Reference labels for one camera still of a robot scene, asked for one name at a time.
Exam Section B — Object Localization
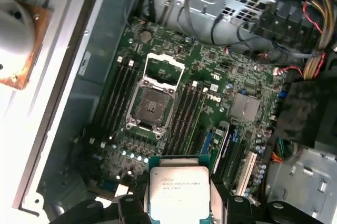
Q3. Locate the yellow red wire bundle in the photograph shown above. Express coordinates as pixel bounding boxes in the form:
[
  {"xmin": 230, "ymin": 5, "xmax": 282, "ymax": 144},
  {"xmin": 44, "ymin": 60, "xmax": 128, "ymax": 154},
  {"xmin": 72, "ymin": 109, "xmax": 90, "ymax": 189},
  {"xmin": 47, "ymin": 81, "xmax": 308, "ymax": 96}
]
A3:
[{"xmin": 300, "ymin": 0, "xmax": 337, "ymax": 80}]

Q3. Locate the blue expansion slot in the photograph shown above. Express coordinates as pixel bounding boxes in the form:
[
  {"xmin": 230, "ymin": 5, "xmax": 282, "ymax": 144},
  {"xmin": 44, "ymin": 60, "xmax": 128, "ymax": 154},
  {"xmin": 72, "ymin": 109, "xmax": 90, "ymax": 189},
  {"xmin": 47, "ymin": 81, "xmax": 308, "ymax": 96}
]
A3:
[{"xmin": 201, "ymin": 130, "xmax": 214, "ymax": 158}]

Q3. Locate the CPU socket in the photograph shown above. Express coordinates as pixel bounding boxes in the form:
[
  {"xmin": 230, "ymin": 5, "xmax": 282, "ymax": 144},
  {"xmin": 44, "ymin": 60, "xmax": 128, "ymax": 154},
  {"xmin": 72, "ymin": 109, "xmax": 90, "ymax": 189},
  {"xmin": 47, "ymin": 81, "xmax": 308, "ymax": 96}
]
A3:
[{"xmin": 125, "ymin": 80, "xmax": 176, "ymax": 140}]

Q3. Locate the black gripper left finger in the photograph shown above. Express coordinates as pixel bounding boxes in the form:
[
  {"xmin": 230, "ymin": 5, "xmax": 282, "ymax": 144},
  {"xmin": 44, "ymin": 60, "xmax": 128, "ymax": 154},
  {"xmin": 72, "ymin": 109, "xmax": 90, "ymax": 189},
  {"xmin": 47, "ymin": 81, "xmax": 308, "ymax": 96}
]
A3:
[{"xmin": 48, "ymin": 179, "xmax": 150, "ymax": 224}]

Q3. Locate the black RAM slot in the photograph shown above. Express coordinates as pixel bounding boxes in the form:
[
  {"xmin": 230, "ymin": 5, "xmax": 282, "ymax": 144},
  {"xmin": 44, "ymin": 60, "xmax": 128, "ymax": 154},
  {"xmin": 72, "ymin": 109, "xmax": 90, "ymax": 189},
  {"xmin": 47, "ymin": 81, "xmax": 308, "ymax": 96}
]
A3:
[
  {"xmin": 183, "ymin": 85, "xmax": 205, "ymax": 156},
  {"xmin": 115, "ymin": 64, "xmax": 140, "ymax": 132},
  {"xmin": 165, "ymin": 83, "xmax": 191, "ymax": 156},
  {"xmin": 191, "ymin": 86, "xmax": 211, "ymax": 156},
  {"xmin": 99, "ymin": 57, "xmax": 123, "ymax": 131},
  {"xmin": 110, "ymin": 60, "xmax": 134, "ymax": 132},
  {"xmin": 174, "ymin": 81, "xmax": 199, "ymax": 156},
  {"xmin": 104, "ymin": 60, "xmax": 129, "ymax": 132}
]

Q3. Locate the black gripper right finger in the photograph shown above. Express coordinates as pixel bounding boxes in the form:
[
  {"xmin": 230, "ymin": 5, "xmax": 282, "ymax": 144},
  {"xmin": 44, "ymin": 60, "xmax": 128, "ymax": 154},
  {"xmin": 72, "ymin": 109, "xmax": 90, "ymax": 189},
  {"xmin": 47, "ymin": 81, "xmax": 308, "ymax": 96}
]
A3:
[{"xmin": 210, "ymin": 173, "xmax": 300, "ymax": 224}]

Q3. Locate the metal socket cover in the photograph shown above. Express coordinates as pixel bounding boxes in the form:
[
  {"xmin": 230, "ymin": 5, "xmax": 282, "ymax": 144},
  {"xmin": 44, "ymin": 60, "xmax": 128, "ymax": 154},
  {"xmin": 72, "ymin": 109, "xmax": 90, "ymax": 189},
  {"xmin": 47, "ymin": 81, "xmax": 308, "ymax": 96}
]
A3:
[{"xmin": 142, "ymin": 52, "xmax": 185, "ymax": 92}]

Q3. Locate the brown square base plate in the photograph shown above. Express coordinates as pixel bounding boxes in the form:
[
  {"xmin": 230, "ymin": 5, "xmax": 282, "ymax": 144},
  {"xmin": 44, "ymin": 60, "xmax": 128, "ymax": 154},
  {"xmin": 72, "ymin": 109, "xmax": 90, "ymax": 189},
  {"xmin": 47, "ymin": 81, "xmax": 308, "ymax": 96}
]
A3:
[{"xmin": 0, "ymin": 1, "xmax": 55, "ymax": 91}]

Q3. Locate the silver CPU green edge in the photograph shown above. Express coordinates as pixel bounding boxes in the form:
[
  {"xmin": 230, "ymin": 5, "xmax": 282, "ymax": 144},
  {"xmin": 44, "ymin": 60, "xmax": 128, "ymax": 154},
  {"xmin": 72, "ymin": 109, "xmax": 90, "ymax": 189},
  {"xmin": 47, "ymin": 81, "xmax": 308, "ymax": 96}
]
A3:
[{"xmin": 145, "ymin": 154, "xmax": 212, "ymax": 224}]

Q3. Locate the green motherboard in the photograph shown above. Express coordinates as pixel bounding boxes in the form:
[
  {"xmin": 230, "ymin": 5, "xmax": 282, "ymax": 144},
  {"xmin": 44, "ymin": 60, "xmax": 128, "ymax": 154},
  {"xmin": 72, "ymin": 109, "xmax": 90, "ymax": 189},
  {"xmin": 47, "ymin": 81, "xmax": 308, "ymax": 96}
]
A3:
[{"xmin": 71, "ymin": 17, "xmax": 288, "ymax": 209}]

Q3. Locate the black PC case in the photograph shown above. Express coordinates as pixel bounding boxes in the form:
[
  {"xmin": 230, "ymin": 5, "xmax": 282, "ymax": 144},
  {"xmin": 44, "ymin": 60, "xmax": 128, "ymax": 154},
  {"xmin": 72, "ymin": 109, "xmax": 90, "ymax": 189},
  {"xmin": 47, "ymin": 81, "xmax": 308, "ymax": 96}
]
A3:
[{"xmin": 10, "ymin": 0, "xmax": 337, "ymax": 224}]

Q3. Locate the grey cable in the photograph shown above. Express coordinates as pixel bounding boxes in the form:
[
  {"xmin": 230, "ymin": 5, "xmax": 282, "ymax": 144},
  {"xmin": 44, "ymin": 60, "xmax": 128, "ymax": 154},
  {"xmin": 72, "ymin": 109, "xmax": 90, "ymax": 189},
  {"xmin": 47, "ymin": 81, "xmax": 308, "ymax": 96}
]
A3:
[{"xmin": 154, "ymin": 0, "xmax": 316, "ymax": 60}]

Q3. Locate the round coin battery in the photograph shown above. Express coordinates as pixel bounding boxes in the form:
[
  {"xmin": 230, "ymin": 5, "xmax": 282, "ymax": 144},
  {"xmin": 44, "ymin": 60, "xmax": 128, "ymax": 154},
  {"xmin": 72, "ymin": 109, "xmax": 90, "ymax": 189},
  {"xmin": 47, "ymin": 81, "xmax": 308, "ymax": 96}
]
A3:
[{"xmin": 140, "ymin": 30, "xmax": 153, "ymax": 44}]

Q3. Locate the white expansion slot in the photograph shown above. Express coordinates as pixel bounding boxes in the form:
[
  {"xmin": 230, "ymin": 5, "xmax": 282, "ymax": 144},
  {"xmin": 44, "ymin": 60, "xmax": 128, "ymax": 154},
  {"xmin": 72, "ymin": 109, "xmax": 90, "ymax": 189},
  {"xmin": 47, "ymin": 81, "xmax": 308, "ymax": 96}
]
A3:
[{"xmin": 235, "ymin": 151, "xmax": 258, "ymax": 196}]

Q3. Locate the silver chipset heatsink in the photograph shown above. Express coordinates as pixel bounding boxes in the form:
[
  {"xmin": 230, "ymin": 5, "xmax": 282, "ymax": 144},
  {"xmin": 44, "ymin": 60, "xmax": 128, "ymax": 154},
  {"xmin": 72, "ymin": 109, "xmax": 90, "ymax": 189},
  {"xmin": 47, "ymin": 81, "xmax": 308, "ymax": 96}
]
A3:
[{"xmin": 231, "ymin": 93, "xmax": 262, "ymax": 122}]

